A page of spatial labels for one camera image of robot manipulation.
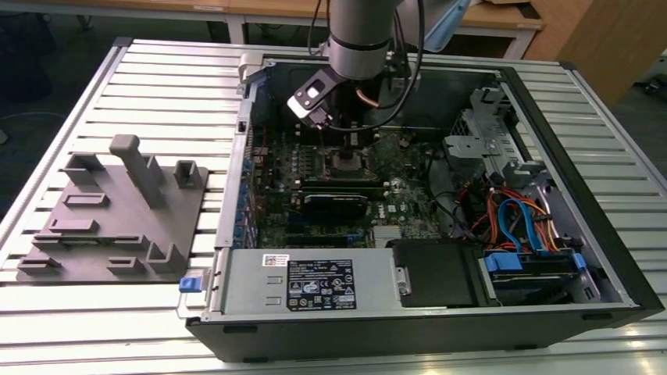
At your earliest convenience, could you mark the black RAM slot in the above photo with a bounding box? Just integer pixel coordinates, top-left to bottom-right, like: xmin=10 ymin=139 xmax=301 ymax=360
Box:
xmin=301 ymin=177 xmax=387 ymax=188
xmin=301 ymin=186 xmax=393 ymax=198

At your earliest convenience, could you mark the green motherboard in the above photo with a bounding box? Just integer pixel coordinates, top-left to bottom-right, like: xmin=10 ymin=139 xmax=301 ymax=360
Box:
xmin=249 ymin=128 xmax=455 ymax=251

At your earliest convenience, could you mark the wooden cabinet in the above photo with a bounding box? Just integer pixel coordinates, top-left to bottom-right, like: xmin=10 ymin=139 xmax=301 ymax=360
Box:
xmin=526 ymin=0 xmax=667 ymax=107

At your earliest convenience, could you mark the black open PC case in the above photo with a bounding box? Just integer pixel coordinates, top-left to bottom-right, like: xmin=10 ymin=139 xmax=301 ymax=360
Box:
xmin=176 ymin=52 xmax=666 ymax=364

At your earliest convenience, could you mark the black plastic shroud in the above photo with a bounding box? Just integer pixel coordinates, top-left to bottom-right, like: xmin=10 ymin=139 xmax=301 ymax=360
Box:
xmin=386 ymin=238 xmax=494 ymax=310

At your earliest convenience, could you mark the CPU socket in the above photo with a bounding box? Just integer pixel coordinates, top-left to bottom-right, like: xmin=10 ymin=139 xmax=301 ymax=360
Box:
xmin=322 ymin=146 xmax=377 ymax=181

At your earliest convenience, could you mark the black expansion slot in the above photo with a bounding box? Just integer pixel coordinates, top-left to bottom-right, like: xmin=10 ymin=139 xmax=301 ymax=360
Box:
xmin=285 ymin=234 xmax=378 ymax=250

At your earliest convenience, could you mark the white-rimmed wrist camera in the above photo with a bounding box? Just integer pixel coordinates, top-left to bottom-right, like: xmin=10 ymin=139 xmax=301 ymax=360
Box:
xmin=286 ymin=69 xmax=337 ymax=119

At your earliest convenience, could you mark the wooden desk white frame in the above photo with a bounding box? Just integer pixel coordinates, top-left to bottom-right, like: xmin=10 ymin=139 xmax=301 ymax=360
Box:
xmin=0 ymin=0 xmax=246 ymax=46
xmin=229 ymin=0 xmax=547 ymax=60

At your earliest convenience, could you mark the silver-topped CPU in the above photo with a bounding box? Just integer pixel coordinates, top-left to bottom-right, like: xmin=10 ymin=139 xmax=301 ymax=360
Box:
xmin=333 ymin=154 xmax=366 ymax=173

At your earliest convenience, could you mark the silver metal disk bay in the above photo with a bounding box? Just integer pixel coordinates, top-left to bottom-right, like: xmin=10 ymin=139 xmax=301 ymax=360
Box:
xmin=441 ymin=87 xmax=557 ymax=196

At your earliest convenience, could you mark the grey case latch handle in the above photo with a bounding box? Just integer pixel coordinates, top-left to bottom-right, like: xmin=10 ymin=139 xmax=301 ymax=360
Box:
xmin=237 ymin=53 xmax=263 ymax=85

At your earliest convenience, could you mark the black graphics card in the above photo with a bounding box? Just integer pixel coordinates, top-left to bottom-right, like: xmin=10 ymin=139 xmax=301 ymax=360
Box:
xmin=301 ymin=191 xmax=370 ymax=224

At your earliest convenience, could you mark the silver power supply unit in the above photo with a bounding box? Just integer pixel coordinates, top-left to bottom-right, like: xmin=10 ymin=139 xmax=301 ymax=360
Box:
xmin=206 ymin=248 xmax=413 ymax=316

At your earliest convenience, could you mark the orange power wire bundle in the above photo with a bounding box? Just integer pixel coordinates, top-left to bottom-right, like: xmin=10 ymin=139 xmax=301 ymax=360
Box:
xmin=471 ymin=186 xmax=565 ymax=254

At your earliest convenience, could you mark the blue disk carrier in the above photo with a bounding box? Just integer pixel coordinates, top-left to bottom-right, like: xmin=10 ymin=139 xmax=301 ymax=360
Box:
xmin=482 ymin=252 xmax=586 ymax=282

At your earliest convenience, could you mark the grey parts rack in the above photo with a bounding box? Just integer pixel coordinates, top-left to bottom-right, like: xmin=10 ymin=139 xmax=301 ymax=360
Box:
xmin=15 ymin=134 xmax=211 ymax=283

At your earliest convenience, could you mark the blue data wire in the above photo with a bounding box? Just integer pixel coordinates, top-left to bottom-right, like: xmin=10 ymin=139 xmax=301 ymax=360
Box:
xmin=497 ymin=198 xmax=550 ymax=258

